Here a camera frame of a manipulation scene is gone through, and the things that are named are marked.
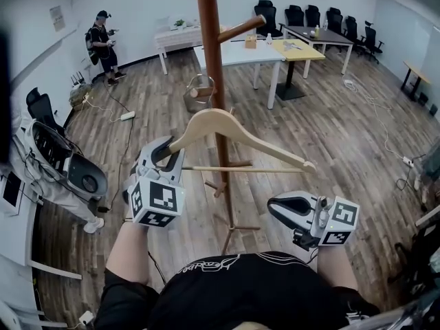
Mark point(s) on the brown wooden coat stand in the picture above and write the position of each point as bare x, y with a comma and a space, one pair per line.
211, 46

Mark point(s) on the wall poster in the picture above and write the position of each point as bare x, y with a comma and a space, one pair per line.
57, 18

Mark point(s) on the yellow table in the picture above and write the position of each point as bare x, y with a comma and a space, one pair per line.
299, 52
416, 71

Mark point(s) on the white power adapter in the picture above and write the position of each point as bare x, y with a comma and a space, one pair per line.
86, 316

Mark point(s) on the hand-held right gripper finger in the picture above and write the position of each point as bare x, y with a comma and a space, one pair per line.
295, 223
295, 194

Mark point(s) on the small wooden box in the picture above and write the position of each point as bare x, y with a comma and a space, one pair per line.
251, 42

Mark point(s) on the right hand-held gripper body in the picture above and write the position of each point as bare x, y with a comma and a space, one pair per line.
338, 222

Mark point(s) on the clear plastic bottle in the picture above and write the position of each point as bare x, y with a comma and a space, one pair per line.
269, 39

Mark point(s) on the olive floor bag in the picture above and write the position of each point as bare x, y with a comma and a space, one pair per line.
79, 98

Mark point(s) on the yellow top side table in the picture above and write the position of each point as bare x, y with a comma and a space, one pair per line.
416, 71

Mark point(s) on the person's left forearm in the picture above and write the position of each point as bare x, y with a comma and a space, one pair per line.
132, 253

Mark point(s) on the black swivel chair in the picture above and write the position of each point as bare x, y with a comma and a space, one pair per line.
416, 260

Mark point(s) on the black mesh office chair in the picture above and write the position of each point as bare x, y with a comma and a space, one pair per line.
43, 108

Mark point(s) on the white wifi router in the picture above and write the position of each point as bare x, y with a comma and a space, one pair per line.
77, 81

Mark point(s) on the white desk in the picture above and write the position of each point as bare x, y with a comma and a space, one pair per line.
20, 232

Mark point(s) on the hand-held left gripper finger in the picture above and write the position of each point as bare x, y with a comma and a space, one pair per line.
176, 167
156, 148

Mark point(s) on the dark top table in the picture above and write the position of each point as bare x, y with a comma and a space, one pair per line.
319, 36

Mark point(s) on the person's right forearm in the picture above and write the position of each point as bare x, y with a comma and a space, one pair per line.
335, 266

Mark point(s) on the person's black printed shirt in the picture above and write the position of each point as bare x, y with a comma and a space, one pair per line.
240, 294

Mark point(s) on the white tablet screen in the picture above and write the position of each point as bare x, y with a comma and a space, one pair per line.
12, 191

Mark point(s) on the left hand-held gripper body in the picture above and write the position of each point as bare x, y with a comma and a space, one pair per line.
158, 199

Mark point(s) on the grey parts on table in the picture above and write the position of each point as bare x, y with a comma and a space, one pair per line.
292, 46

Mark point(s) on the row of black office chairs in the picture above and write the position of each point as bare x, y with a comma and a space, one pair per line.
350, 29

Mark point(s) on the white slatted table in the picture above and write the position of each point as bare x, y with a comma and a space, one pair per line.
175, 38

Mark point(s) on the light wooden hanger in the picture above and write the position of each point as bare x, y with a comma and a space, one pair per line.
240, 136

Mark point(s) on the potted green plant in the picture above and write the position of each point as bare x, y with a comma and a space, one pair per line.
179, 23

